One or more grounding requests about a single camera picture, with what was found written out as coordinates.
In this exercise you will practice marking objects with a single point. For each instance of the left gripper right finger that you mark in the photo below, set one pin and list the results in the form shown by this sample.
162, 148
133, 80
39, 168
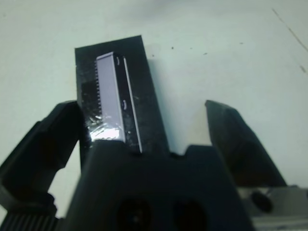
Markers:
240, 149

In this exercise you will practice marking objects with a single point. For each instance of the black box lid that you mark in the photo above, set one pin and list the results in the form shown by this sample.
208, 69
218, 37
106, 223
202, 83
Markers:
134, 96

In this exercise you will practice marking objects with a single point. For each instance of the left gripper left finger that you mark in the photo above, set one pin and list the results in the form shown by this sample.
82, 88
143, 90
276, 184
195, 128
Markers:
43, 144

